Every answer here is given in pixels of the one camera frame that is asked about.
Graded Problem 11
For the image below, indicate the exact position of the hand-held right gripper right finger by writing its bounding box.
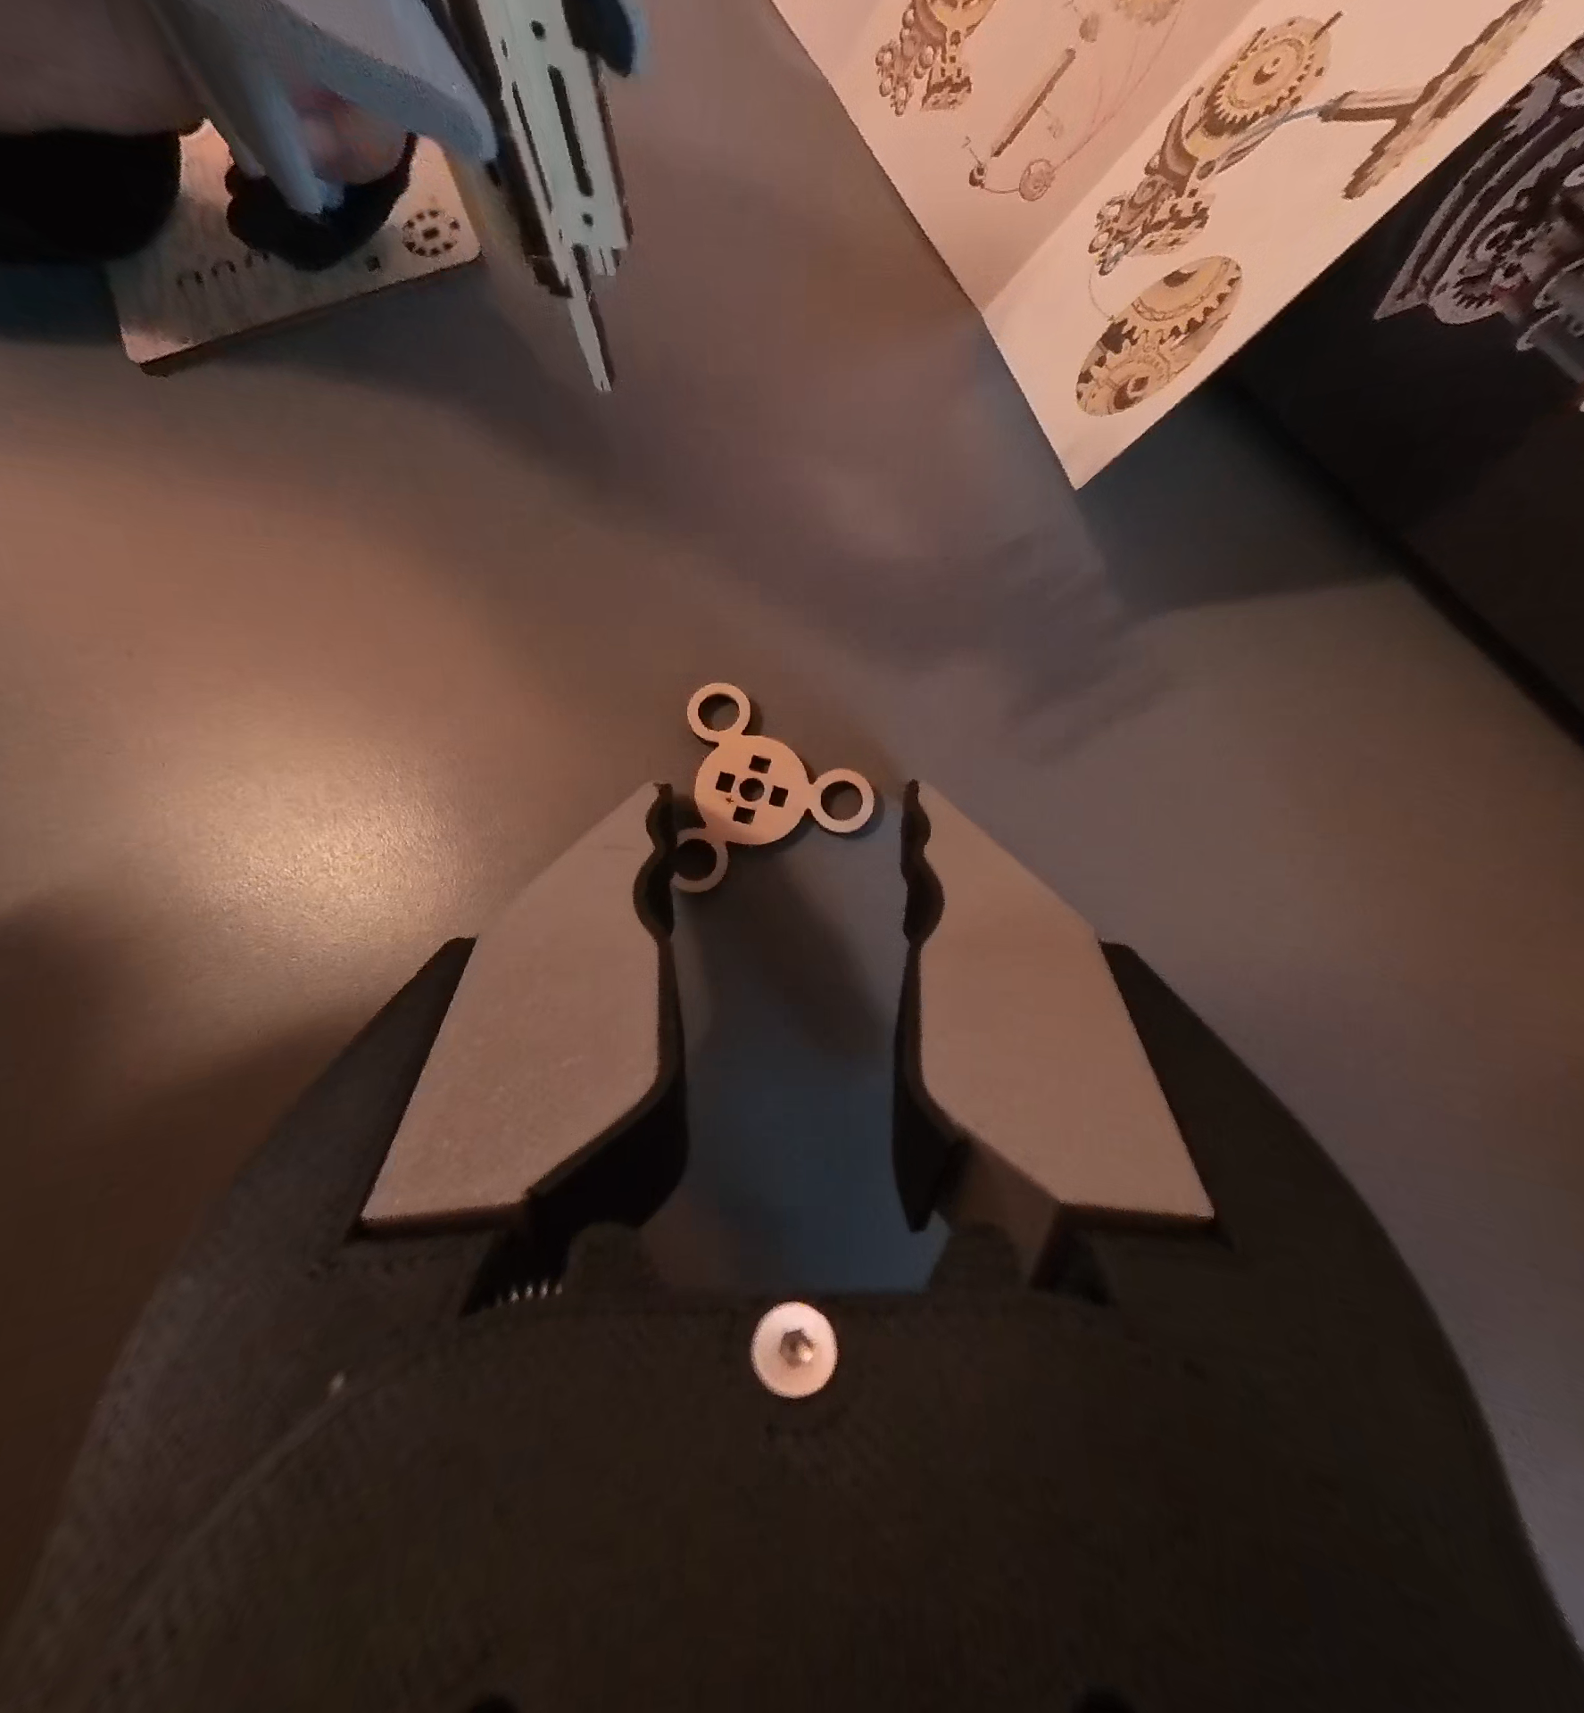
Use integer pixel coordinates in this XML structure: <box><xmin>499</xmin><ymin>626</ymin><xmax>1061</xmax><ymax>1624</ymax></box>
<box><xmin>894</xmin><ymin>780</ymin><xmax>1215</xmax><ymax>1269</ymax></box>

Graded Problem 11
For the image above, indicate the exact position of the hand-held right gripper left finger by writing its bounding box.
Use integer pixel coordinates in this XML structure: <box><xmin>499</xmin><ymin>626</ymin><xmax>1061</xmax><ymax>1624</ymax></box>
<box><xmin>359</xmin><ymin>780</ymin><xmax>686</xmax><ymax>1236</ymax></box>

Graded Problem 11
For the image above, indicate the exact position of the wooden shaft assembly with rings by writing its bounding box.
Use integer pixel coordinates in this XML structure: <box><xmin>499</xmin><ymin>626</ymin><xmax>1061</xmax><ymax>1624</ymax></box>
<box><xmin>485</xmin><ymin>0</ymin><xmax>636</xmax><ymax>395</ymax></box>

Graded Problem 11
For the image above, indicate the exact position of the three-ring wooden disc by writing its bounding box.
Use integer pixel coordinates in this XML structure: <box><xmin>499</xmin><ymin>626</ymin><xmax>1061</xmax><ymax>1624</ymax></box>
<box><xmin>684</xmin><ymin>681</ymin><xmax>868</xmax><ymax>895</ymax></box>

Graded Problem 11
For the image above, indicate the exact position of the wooden parts sheet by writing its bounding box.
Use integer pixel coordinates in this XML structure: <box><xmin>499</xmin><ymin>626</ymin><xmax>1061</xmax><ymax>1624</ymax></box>
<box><xmin>106</xmin><ymin>122</ymin><xmax>480</xmax><ymax>370</ymax></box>

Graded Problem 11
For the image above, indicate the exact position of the black model kit box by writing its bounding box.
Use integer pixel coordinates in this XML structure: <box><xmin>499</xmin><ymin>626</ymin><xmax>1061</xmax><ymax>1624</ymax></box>
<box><xmin>1218</xmin><ymin>0</ymin><xmax>1584</xmax><ymax>818</ymax></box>

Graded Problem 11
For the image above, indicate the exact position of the folded illustrated instruction booklet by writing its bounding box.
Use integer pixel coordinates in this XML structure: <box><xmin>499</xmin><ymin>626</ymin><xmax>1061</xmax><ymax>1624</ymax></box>
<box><xmin>767</xmin><ymin>0</ymin><xmax>1584</xmax><ymax>491</ymax></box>

